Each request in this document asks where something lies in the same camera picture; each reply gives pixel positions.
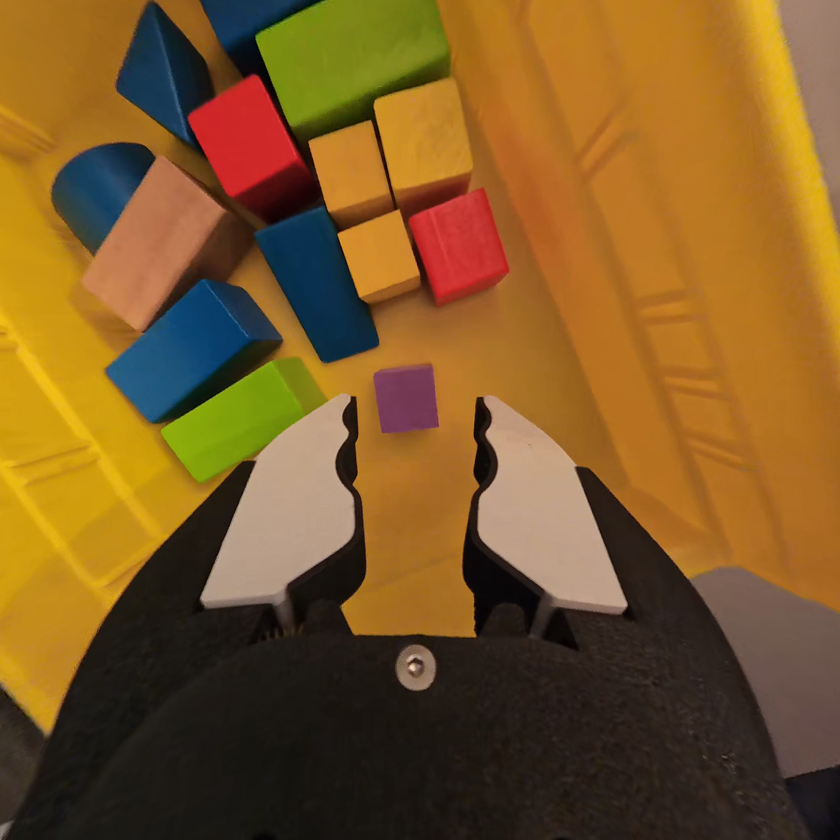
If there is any yellow plastic bin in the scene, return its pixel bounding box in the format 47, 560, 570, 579
0, 0, 840, 737

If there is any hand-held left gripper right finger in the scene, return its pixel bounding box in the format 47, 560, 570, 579
463, 395, 630, 613

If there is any tan wooden block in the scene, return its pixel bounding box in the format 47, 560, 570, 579
80, 155, 255, 333

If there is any red wooden block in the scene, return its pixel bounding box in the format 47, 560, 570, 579
407, 188, 511, 308

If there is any red wooden cube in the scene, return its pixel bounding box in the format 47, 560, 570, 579
186, 73, 320, 222

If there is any purple wooden block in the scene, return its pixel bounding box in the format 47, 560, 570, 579
372, 364, 440, 434

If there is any small green wooden block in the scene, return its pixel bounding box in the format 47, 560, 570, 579
160, 357, 329, 485

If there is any yellow wooden cube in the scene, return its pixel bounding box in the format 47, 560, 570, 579
372, 77, 475, 215
308, 119, 395, 231
337, 209, 423, 305

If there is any dark teal triangular block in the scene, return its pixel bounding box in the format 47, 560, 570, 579
115, 0, 215, 150

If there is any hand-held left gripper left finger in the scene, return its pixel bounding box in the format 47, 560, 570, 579
199, 394, 367, 610

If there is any small blue wooden block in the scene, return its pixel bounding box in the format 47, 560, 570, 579
104, 278, 284, 425

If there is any long green wooden block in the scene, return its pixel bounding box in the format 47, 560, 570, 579
254, 0, 454, 143

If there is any blue wooden cylinder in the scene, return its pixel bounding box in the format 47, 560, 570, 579
50, 142, 157, 255

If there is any person's dark navy shirt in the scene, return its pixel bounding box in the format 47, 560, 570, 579
784, 773, 840, 840

